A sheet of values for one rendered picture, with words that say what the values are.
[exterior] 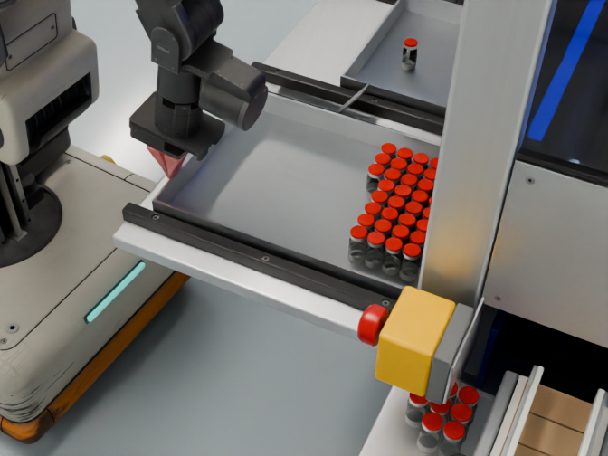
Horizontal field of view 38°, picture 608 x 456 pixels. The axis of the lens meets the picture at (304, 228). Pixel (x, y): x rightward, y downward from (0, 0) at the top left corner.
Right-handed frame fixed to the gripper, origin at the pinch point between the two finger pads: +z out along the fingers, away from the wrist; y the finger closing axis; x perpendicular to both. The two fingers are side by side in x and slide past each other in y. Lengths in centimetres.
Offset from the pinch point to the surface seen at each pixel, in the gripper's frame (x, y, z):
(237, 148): 10.5, 4.2, 2.2
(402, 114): 25.7, 22.0, -2.6
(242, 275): -9.5, 15.3, 0.3
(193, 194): 0.0, 3.2, 2.3
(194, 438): 11, 6, 92
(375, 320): -19.1, 32.7, -16.5
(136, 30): 137, -87, 109
